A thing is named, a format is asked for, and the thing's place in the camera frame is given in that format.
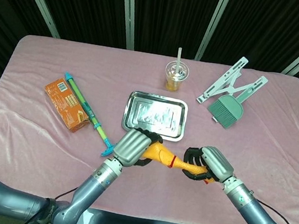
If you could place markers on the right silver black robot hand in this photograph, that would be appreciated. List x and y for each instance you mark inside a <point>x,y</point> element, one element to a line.
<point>218,160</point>

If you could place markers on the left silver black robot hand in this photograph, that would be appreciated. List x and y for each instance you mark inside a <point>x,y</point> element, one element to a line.
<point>130,148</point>

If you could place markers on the yellow rubber chicken toy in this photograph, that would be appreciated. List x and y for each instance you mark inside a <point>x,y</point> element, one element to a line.
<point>165,156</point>

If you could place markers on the rectangular stainless steel tray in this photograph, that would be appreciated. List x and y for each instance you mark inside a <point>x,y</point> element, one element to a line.
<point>155,112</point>

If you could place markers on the teal hand brush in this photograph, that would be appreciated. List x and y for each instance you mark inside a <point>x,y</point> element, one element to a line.
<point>228,109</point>

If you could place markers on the blue green water pump toy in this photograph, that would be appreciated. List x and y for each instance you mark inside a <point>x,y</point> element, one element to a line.
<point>84,103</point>

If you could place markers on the clear plastic drink cup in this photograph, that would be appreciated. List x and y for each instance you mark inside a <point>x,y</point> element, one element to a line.
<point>173,84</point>

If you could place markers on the white folding laptop stand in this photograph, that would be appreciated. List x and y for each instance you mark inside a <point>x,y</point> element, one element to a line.
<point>220,83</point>

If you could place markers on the orange cardboard snack box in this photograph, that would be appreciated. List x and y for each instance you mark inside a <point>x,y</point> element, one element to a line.
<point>64,103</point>

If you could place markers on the pink velvet table cloth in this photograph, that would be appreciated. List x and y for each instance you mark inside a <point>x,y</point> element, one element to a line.
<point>48,159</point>

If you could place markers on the white drinking straw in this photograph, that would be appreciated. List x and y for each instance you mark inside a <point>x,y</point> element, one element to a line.
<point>178,57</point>

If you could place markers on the black pleated curtain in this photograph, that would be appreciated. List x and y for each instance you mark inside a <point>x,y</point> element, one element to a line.
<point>92,3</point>

